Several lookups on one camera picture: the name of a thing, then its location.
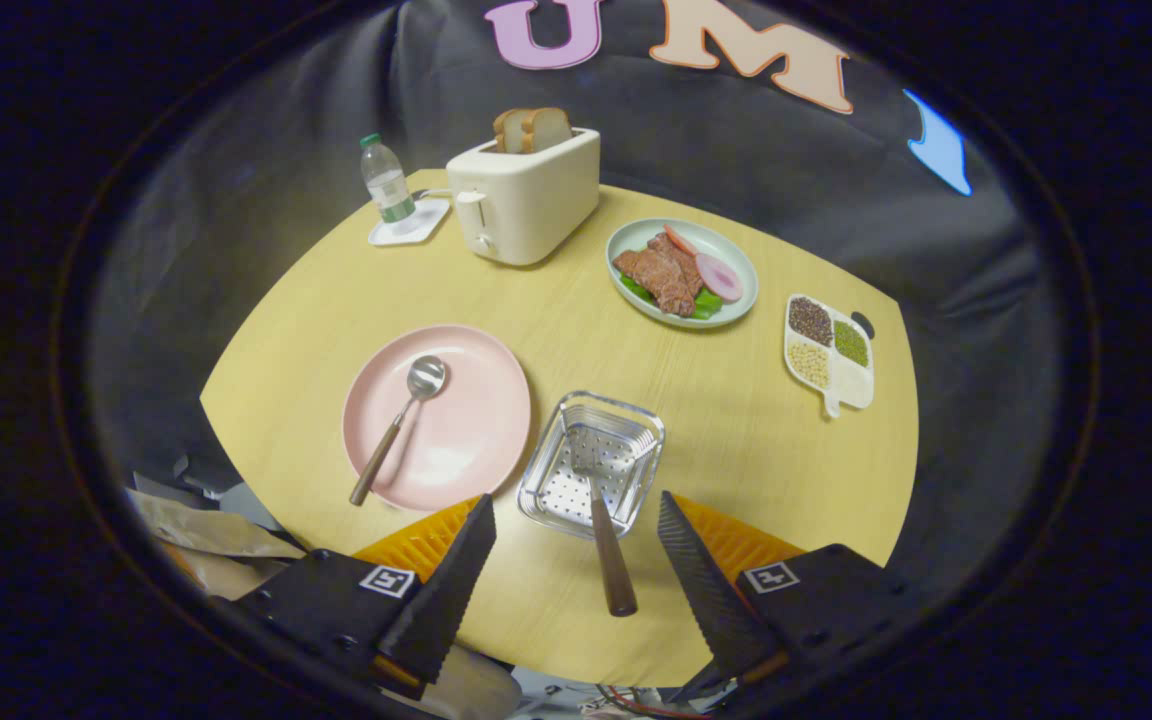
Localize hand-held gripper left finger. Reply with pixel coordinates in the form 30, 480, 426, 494
231, 493, 499, 701

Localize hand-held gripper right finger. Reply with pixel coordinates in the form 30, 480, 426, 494
656, 490, 922, 706

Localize metal fork with wooden handle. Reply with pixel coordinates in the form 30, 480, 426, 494
576, 455, 639, 618

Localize metal spoon with wooden handle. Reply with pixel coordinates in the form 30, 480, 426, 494
349, 355, 448, 507

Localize pink plate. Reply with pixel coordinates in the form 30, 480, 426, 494
342, 324, 532, 513

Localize metal strainer basket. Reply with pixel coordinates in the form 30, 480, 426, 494
517, 390, 667, 541

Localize brown paper bags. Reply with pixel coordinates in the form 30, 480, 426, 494
126, 487, 307, 601

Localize white divided dish with beans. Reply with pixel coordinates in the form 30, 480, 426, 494
784, 293, 876, 419

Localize green lettuce leaf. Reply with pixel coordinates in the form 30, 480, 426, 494
619, 275, 727, 321

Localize pink ham slice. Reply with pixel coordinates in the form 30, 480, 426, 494
694, 253, 743, 303

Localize brown meat slices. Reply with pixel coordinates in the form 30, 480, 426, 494
613, 232, 705, 318

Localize pale green plate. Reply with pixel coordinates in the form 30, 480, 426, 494
605, 218, 759, 330

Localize white square coaster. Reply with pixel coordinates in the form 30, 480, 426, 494
368, 197, 452, 247

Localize white toaster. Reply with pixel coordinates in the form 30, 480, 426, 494
446, 127, 602, 267

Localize clear plastic water bottle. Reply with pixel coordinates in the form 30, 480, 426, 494
358, 133, 417, 224

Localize red cables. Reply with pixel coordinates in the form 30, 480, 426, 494
586, 685, 709, 720

